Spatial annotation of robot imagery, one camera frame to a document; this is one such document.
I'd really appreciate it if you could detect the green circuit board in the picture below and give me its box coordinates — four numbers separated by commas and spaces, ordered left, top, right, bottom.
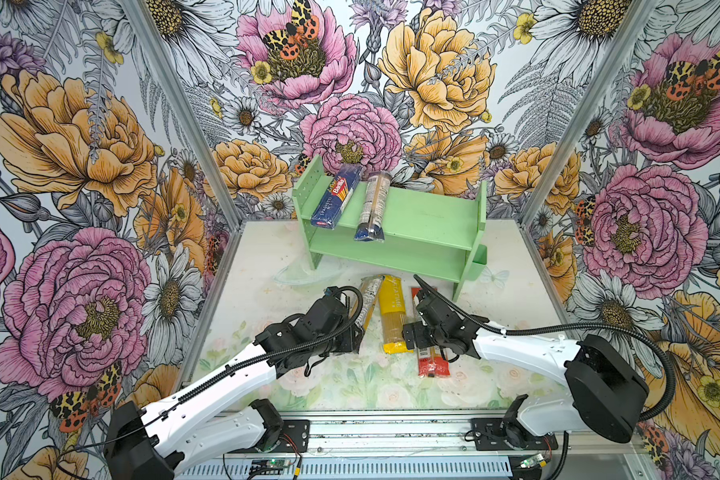
248, 459, 289, 479

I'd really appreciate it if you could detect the aluminium right corner post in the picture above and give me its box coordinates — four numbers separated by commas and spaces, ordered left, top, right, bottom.
519, 0, 658, 228

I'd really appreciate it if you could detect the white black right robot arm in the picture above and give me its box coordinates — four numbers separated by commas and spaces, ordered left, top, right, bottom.
404, 287, 649, 443

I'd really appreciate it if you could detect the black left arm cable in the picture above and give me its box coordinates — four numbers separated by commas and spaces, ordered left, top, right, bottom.
53, 285, 366, 480

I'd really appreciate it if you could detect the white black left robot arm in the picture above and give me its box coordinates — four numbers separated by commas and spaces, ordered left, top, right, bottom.
104, 286, 373, 479

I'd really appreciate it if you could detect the black corrugated right cable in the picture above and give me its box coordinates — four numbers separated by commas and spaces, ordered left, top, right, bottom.
413, 274, 676, 422

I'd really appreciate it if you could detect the aluminium front rail base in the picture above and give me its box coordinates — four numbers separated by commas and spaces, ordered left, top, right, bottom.
182, 410, 637, 479

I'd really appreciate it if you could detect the aluminium left corner post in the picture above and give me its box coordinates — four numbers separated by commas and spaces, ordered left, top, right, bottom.
123, 1, 243, 233

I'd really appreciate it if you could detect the clear labelled spaghetti bag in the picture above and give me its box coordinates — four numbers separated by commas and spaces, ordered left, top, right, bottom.
356, 274, 385, 331

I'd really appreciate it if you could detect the red spaghetti bag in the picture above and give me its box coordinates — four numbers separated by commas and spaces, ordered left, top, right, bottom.
411, 287, 450, 378

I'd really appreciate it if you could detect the blue Barilla spaghetti box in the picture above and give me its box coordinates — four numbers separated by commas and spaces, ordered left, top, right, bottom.
310, 164, 363, 229

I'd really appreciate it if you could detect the green two-tier shelf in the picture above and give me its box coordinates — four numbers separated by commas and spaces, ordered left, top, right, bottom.
292, 158, 487, 299

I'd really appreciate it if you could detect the yellow spaghetti bag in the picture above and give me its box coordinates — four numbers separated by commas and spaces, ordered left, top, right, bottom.
378, 275, 408, 354

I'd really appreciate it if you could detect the aluminium corner post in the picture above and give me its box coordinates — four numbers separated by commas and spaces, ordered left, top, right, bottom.
123, 1, 243, 233
519, 0, 658, 228

